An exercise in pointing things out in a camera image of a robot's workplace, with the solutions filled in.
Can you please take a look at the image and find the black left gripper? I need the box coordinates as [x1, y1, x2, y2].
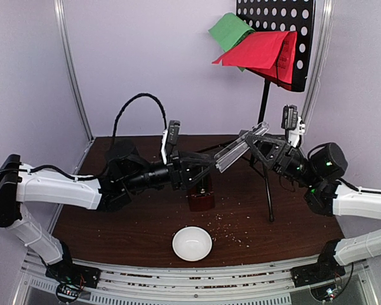
[124, 149, 217, 193]

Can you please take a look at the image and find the dark red wooden metronome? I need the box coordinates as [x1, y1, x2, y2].
[187, 174, 215, 212]

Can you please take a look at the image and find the clear plastic metronome cover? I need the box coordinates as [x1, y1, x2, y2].
[214, 122, 269, 173]

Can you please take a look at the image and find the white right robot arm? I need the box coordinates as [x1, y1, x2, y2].
[240, 131, 381, 287]

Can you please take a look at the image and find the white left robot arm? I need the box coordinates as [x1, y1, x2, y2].
[0, 140, 215, 289]

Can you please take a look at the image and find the white ceramic bowl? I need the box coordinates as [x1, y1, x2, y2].
[171, 226, 213, 262]

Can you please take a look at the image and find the red paper sheet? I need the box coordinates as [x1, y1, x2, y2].
[212, 31, 298, 86]

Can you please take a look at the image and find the green paper sheet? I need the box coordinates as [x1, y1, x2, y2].
[206, 11, 257, 72]

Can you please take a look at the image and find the black music stand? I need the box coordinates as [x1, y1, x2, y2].
[190, 0, 316, 222]

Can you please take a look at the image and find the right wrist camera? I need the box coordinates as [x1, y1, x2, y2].
[281, 104, 306, 148]

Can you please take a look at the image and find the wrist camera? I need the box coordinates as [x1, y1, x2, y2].
[281, 104, 306, 148]
[160, 120, 180, 165]

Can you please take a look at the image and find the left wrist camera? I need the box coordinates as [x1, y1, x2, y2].
[160, 120, 180, 165]

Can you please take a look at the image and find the right aluminium frame post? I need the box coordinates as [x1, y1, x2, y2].
[298, 1, 335, 147]

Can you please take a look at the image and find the aluminium frame post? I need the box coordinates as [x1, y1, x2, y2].
[298, 1, 335, 147]
[53, 0, 94, 142]

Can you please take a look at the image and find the aluminium front rail base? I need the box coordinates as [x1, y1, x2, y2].
[12, 254, 378, 305]

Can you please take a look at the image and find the left aluminium frame post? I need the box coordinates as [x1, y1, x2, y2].
[53, 0, 94, 142]

